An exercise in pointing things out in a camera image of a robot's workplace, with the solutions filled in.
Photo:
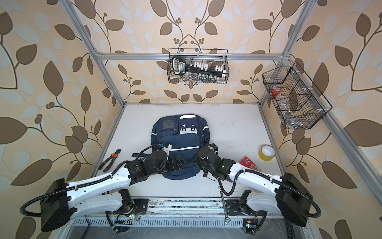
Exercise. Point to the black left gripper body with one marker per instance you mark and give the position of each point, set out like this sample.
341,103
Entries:
171,167

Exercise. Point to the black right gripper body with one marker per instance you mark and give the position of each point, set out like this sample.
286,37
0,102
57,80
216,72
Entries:
199,163

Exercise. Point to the navy blue school backpack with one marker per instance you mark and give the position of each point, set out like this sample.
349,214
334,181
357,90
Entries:
186,134

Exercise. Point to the red book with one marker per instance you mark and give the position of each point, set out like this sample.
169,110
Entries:
247,162

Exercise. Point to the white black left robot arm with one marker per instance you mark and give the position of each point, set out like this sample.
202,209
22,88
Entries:
65,201

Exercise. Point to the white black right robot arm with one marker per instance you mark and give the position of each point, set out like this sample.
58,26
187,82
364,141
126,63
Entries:
286,193

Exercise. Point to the yellow tape roll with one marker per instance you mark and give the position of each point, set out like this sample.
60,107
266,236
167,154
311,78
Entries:
266,153

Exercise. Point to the orange black pliers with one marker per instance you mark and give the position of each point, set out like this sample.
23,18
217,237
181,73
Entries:
108,162

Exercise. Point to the silver combination wrench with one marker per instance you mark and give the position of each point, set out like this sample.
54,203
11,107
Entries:
227,219

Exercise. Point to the red cap clear bottle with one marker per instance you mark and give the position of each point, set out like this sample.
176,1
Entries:
281,101

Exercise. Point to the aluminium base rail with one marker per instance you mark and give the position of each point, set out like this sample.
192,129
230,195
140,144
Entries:
185,209

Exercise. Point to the black wire basket back wall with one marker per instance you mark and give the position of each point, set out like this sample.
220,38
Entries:
214,54

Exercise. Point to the black wire basket wall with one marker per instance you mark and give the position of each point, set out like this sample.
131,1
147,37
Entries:
307,102
214,54

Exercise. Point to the socket set black rail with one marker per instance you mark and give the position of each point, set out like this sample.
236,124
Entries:
193,66

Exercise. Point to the black wire basket right wall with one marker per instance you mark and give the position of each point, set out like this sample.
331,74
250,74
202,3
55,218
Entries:
307,102

